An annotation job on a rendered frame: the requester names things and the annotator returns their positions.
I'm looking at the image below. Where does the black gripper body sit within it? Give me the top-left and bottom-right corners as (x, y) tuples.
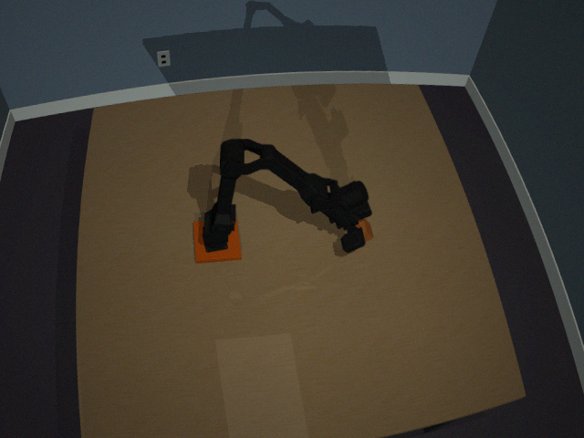
(329, 209), (366, 253)

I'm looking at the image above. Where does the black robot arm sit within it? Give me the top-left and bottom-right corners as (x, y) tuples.
(202, 139), (371, 253)

